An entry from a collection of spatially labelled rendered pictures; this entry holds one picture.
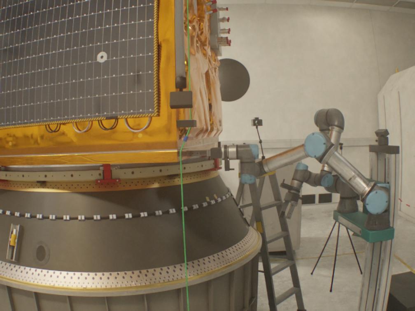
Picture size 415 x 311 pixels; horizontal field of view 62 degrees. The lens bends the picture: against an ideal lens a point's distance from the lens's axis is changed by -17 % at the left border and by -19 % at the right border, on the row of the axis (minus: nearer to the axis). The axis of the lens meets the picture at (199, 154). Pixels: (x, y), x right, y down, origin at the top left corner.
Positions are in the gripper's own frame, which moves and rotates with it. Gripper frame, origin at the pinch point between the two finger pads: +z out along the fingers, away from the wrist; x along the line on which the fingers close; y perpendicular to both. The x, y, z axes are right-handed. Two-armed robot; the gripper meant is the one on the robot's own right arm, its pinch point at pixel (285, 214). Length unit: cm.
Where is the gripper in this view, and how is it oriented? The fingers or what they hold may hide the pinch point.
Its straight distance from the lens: 238.2
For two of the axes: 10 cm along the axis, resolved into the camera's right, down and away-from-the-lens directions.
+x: -1.2, 0.9, 9.9
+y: 9.3, 3.6, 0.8
